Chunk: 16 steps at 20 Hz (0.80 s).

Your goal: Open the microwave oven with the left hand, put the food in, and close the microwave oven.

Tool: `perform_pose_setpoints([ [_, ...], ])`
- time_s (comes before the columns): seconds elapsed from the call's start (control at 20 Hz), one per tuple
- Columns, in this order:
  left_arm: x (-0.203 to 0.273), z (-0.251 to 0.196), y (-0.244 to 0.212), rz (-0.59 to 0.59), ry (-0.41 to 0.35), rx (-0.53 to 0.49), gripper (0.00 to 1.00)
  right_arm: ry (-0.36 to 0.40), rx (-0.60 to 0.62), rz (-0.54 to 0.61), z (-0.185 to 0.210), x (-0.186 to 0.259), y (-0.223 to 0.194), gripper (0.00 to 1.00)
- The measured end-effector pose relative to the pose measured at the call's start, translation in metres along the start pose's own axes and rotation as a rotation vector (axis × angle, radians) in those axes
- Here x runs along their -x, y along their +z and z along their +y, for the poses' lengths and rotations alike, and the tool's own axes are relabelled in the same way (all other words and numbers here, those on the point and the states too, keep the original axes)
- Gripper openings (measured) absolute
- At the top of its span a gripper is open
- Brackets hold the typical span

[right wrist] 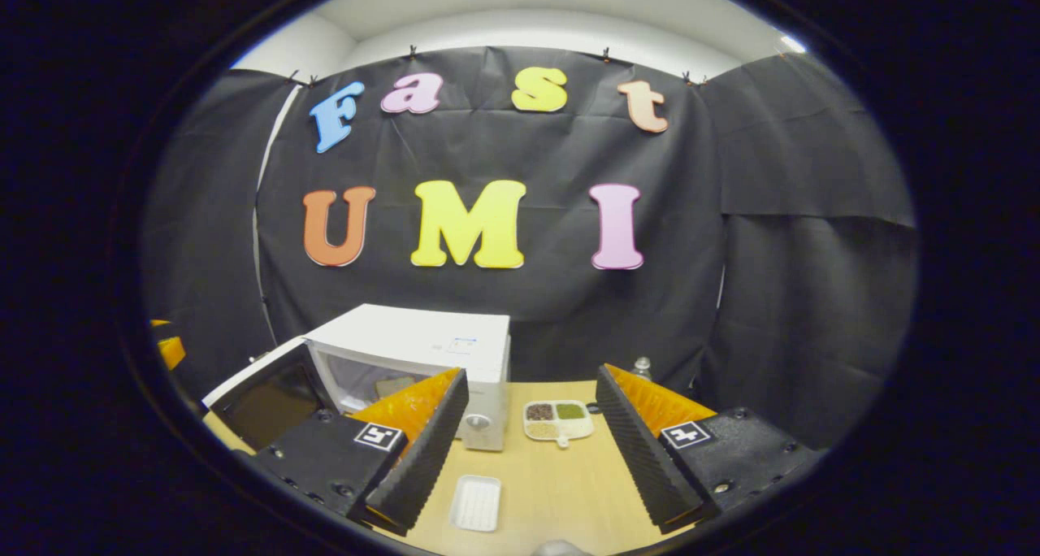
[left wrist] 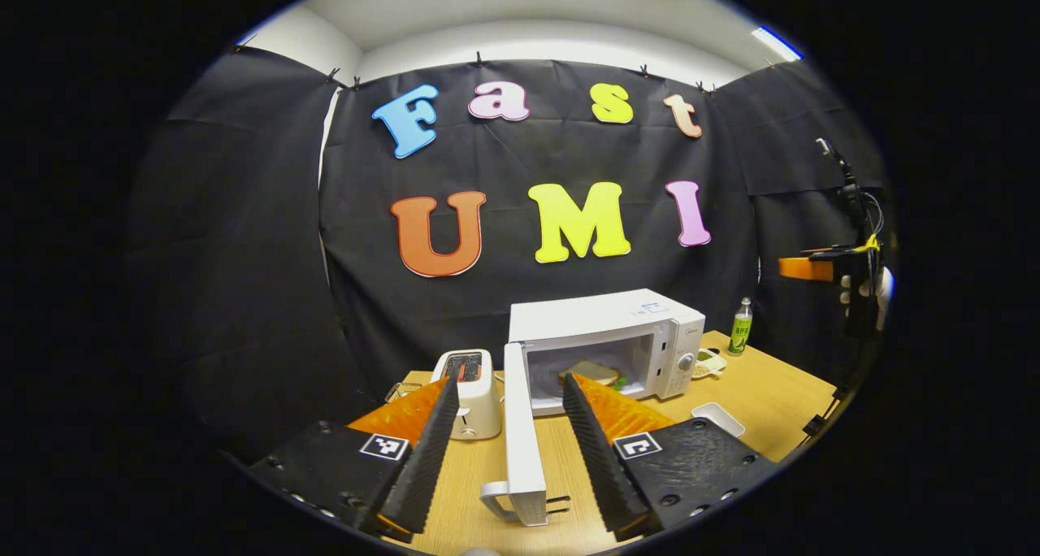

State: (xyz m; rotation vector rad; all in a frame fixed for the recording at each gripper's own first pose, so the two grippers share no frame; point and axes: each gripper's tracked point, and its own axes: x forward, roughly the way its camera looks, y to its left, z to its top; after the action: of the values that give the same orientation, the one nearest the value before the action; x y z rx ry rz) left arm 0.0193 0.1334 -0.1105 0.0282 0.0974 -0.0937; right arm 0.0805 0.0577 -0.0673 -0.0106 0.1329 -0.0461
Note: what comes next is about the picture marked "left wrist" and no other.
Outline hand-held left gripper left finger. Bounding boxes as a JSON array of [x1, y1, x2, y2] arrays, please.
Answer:
[[248, 375, 462, 543]]

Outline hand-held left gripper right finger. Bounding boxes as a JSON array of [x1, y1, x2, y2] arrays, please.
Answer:
[[561, 372, 779, 542]]

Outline lettuce sandwich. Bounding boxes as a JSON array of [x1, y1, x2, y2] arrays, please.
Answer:
[[557, 360, 628, 391]]

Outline white microwave oven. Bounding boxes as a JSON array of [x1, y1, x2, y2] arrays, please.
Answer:
[[479, 288, 706, 528]]

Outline white toaster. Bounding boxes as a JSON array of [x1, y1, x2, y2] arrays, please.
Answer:
[[431, 350, 503, 441]]

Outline green drink bottle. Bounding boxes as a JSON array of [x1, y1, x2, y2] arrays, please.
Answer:
[[728, 298, 754, 355]]

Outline white rectangular tray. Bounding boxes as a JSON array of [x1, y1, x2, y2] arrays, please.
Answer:
[[691, 402, 746, 439]]

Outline ceiling light panel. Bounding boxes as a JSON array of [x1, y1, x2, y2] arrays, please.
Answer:
[[752, 26, 804, 61]]

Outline black backdrop cloth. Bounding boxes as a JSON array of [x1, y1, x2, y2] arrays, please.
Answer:
[[126, 48, 895, 463]]

